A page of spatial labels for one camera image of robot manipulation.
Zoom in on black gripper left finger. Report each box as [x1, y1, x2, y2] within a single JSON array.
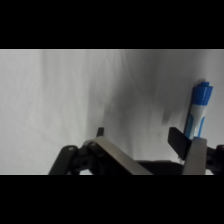
[[87, 126, 155, 176]]

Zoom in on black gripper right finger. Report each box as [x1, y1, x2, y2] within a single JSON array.
[[167, 126, 208, 176]]

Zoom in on blue and white marker pen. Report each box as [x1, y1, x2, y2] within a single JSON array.
[[179, 79, 214, 163]]

